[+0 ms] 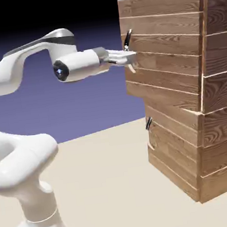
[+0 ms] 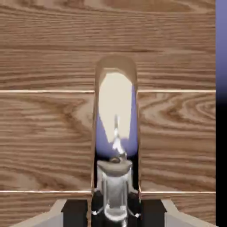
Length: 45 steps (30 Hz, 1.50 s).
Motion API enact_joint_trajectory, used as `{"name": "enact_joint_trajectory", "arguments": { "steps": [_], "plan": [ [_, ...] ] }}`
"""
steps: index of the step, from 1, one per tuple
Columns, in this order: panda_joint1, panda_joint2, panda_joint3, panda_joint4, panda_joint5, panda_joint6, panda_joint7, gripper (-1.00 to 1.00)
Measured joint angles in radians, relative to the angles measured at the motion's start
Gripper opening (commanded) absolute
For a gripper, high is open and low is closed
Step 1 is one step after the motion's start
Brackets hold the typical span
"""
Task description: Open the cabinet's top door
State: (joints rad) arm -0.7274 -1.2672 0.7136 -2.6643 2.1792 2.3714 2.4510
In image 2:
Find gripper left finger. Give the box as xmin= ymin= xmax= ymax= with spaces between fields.
xmin=8 ymin=199 xmax=89 ymax=227

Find light wood cabinet door front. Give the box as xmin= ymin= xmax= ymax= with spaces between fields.
xmin=0 ymin=192 xmax=216 ymax=227
xmin=0 ymin=91 xmax=216 ymax=192
xmin=0 ymin=0 xmax=216 ymax=91

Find curved shiny metal handle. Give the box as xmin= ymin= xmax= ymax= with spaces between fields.
xmin=90 ymin=54 xmax=142 ymax=227

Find light wood cabinet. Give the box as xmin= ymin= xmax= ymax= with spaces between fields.
xmin=0 ymin=0 xmax=216 ymax=227

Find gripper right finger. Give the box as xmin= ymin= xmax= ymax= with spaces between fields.
xmin=141 ymin=199 xmax=219 ymax=227

